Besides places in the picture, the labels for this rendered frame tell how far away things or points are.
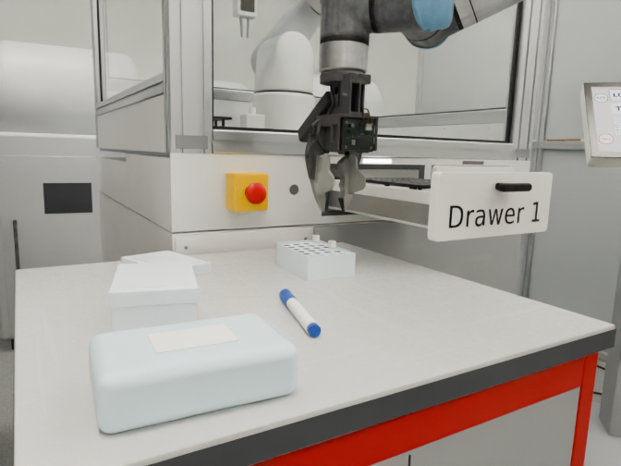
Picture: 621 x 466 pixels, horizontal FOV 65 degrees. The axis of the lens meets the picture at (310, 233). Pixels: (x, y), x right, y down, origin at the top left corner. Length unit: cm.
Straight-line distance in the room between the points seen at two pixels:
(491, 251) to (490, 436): 92
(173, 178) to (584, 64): 228
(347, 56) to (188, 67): 31
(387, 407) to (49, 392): 27
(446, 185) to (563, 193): 204
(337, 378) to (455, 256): 94
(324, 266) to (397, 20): 37
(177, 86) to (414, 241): 66
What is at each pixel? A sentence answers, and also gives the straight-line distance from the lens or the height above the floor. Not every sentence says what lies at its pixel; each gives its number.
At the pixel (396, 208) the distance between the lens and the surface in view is 89.
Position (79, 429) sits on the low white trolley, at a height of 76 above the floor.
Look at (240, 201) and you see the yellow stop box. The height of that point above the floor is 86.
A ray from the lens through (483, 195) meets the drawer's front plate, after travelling 87.
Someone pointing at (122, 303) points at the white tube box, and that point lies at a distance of 53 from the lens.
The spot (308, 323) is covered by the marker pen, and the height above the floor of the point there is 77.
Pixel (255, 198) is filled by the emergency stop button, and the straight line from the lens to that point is 91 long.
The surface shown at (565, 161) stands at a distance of 283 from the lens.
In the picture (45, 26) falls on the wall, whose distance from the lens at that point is 418.
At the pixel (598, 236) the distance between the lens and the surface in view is 273.
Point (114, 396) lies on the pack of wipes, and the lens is 37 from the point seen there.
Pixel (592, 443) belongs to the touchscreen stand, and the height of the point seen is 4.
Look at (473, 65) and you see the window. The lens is 138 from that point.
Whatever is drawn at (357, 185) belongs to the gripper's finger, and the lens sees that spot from 79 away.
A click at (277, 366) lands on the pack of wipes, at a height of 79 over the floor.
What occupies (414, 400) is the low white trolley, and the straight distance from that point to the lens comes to 46.
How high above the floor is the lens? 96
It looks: 9 degrees down
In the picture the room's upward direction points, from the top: 2 degrees clockwise
